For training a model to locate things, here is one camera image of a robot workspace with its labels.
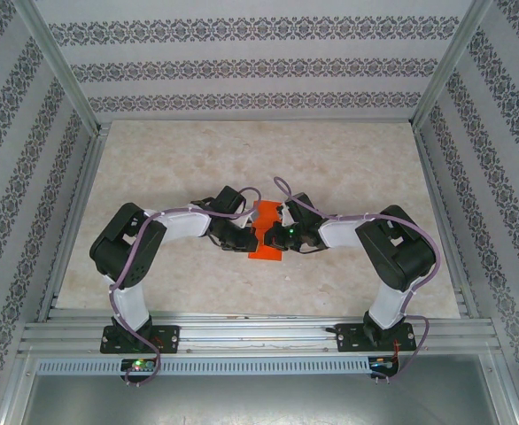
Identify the right controller board with LEDs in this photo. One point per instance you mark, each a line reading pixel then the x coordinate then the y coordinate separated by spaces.
pixel 381 363

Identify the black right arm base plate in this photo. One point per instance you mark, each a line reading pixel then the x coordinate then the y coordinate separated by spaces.
pixel 350 338

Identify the aluminium side rail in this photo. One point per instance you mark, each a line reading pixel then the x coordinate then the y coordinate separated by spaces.
pixel 461 301
pixel 84 186

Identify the aluminium frame post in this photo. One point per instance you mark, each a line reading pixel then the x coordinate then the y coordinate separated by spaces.
pixel 60 71
pixel 450 66

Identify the aluminium frame bar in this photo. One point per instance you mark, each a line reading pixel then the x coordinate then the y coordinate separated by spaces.
pixel 507 389
pixel 16 389

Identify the left controller board with LEDs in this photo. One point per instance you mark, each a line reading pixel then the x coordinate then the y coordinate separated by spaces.
pixel 137 365

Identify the orange paper sheet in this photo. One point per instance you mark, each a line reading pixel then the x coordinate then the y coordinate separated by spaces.
pixel 266 254

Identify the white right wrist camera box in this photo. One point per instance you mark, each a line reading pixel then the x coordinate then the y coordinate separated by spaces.
pixel 287 214

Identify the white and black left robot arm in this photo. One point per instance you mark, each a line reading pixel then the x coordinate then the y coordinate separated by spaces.
pixel 126 248

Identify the aluminium mounting rail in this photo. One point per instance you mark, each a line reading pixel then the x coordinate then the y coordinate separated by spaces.
pixel 259 332

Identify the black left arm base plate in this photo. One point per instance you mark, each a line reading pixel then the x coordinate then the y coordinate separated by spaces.
pixel 166 338

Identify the controller board with leds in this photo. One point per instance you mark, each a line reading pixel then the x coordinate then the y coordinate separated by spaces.
pixel 381 363
pixel 137 365

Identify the grey metal sheet panel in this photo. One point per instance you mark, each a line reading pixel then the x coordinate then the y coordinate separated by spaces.
pixel 259 403

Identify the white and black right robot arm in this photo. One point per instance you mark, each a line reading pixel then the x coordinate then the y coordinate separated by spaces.
pixel 397 257

